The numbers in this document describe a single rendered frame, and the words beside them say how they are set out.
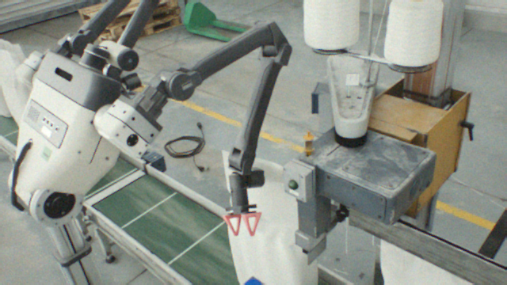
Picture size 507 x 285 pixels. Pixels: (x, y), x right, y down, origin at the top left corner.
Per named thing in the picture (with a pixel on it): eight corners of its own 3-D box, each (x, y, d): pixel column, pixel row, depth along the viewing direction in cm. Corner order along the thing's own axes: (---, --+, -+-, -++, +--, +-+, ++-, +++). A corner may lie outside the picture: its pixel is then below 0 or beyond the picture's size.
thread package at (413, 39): (372, 62, 122) (376, 0, 113) (398, 46, 131) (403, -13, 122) (425, 74, 113) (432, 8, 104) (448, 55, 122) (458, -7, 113)
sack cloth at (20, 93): (12, 129, 356) (-25, 43, 318) (38, 118, 369) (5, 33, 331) (39, 147, 328) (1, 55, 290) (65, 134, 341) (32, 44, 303)
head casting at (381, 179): (296, 229, 135) (292, 147, 119) (341, 189, 149) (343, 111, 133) (386, 279, 116) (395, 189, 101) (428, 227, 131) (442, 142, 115)
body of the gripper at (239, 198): (241, 210, 153) (238, 189, 154) (257, 209, 145) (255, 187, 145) (225, 213, 149) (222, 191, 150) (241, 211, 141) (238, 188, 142)
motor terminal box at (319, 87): (310, 120, 165) (309, 92, 159) (315, 107, 173) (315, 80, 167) (332, 122, 163) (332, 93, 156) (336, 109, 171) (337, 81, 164)
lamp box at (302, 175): (283, 191, 123) (282, 165, 118) (294, 184, 125) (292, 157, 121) (305, 203, 118) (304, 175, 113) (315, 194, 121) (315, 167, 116)
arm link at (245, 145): (261, 38, 146) (283, 41, 138) (272, 43, 149) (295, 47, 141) (222, 162, 149) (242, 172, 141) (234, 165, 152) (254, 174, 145)
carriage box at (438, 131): (348, 190, 155) (350, 111, 138) (394, 147, 174) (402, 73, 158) (415, 219, 139) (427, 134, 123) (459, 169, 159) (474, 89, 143)
